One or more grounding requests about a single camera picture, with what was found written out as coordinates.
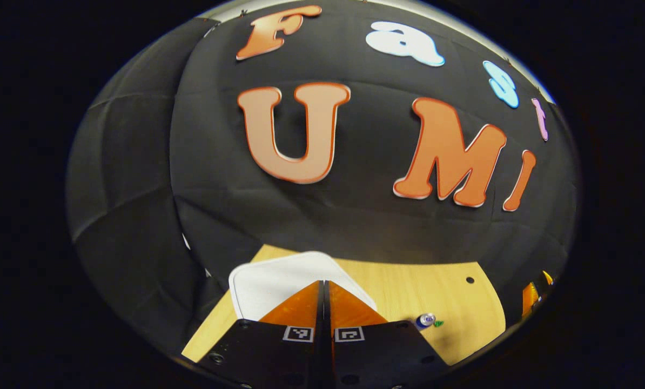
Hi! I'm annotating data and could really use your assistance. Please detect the black backdrop cloth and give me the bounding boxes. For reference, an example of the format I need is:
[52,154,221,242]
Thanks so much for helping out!
[66,0,580,357]

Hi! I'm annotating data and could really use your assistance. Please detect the white desktop garbage bin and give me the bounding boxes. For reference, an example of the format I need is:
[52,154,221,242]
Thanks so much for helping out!
[229,251,378,323]

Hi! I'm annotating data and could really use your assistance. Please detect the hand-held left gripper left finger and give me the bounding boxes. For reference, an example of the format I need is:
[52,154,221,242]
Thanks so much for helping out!
[197,280,326,389]

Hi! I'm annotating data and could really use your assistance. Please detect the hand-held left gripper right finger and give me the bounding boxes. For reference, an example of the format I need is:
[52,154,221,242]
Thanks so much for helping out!
[325,280,452,389]

